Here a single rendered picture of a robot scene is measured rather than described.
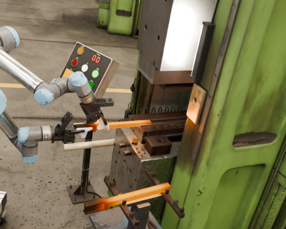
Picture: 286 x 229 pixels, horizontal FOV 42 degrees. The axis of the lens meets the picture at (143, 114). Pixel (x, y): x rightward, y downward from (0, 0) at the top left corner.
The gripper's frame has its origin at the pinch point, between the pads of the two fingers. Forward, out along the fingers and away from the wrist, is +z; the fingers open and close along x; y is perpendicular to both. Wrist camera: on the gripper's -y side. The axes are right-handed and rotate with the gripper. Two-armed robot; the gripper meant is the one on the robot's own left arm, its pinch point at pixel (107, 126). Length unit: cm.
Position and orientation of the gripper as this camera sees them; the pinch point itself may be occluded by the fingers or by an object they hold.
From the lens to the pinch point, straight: 196.3
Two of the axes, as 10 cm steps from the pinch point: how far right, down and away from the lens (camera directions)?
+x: 3.9, 5.0, -7.7
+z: 3.1, 7.2, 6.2
